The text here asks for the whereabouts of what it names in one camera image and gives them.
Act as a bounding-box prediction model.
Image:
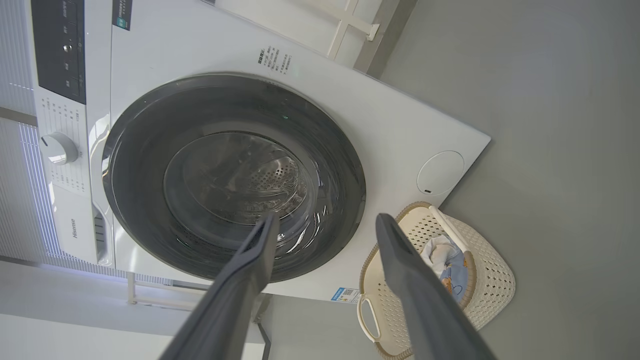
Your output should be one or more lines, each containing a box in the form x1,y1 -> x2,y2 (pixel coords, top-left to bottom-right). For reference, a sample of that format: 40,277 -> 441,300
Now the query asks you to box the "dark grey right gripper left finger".
159,212 -> 281,360

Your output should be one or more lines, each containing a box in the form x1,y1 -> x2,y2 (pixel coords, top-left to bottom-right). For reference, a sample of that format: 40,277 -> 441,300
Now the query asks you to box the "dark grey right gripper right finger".
375,213 -> 497,360

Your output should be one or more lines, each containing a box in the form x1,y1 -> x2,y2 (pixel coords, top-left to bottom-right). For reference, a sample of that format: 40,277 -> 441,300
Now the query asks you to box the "blue garment with white lining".
420,234 -> 464,277

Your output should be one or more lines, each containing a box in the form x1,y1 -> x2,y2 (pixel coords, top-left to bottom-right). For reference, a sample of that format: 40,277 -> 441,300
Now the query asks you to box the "round dark washer door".
101,73 -> 367,284

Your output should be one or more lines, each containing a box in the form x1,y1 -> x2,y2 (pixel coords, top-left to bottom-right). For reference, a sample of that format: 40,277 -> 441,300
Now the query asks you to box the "white front-load washing machine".
29,0 -> 492,303

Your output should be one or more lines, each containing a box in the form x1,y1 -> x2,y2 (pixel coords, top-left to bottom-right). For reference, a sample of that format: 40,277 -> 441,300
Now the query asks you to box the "white plastic control knob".
40,132 -> 80,166

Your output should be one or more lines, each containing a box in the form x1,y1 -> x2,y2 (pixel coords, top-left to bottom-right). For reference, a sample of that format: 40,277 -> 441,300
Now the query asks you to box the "cream perforated laundry basket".
356,201 -> 516,360

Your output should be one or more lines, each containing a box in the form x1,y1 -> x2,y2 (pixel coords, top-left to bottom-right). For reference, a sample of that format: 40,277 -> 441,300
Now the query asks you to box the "blue energy label sticker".
331,287 -> 361,304

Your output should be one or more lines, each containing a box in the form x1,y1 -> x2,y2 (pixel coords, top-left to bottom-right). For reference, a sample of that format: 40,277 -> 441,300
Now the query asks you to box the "round white filter cover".
417,150 -> 465,196

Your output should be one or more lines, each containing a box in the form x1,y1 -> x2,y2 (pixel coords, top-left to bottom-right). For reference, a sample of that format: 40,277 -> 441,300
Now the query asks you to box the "white metal rack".
320,0 -> 382,61

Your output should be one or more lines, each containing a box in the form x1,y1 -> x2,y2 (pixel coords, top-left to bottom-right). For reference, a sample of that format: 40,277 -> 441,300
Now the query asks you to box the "white metal frame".
126,272 -> 211,309

